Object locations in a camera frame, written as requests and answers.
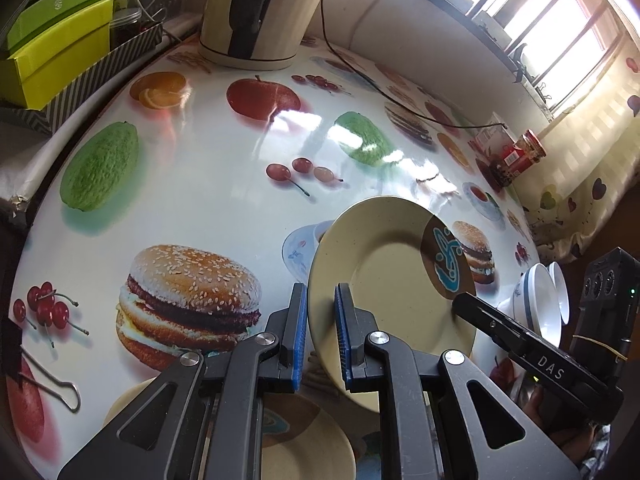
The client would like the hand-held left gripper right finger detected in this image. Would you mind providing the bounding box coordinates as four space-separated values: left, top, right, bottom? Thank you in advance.
334 282 583 480

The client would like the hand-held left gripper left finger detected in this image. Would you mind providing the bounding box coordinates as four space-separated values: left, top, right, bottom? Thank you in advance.
57 282 308 480

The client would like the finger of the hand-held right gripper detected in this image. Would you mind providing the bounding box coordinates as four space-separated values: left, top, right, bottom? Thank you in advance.
452 293 531 358

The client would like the white bowl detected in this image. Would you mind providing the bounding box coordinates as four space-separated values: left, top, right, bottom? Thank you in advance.
500 262 564 348
547 261 571 323

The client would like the beige plate with brown patch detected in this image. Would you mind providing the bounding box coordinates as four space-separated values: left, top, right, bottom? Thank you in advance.
307 197 477 413

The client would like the cream curtain with hearts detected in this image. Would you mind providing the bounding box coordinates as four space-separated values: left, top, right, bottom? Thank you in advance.
510 35 640 263

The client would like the glass jar with red lid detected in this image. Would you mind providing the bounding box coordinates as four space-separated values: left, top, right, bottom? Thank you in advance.
497 129 547 181

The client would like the black hook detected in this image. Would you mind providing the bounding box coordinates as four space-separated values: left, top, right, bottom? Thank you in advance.
512 42 531 83

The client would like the black binder clip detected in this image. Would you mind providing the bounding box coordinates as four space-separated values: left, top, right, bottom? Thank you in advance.
0 317 82 413

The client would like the window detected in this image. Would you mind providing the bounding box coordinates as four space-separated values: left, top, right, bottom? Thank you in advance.
387 0 628 121

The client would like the cream electric kettle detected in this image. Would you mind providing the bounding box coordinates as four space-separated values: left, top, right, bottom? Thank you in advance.
199 0 337 71

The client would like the grey striped box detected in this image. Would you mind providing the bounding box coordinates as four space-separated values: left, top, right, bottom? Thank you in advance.
0 22 165 136

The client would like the clear jar with metal lid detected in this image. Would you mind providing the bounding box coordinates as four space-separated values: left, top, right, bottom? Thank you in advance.
110 7 163 43

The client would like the lime green box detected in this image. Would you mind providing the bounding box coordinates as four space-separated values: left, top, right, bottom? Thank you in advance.
0 0 115 111

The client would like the black cable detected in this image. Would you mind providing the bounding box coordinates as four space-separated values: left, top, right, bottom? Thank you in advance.
319 0 507 128

